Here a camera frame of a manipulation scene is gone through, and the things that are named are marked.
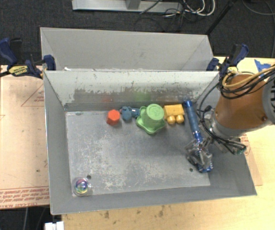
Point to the clear marbled ball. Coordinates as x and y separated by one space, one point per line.
81 186

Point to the green plastic cup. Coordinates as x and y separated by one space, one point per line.
151 117

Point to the grey metal bin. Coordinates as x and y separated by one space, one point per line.
132 152

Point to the blue pen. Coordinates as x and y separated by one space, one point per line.
193 120

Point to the blue toy animal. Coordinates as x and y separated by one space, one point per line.
127 114

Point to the yellow toy block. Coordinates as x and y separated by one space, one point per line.
173 111

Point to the orange-red toy block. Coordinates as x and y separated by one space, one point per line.
113 117

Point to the black cylinder on white bracket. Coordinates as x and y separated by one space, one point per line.
208 115

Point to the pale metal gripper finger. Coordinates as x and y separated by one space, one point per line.
205 160
192 150

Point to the brown cardboard board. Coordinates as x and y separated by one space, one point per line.
22 138

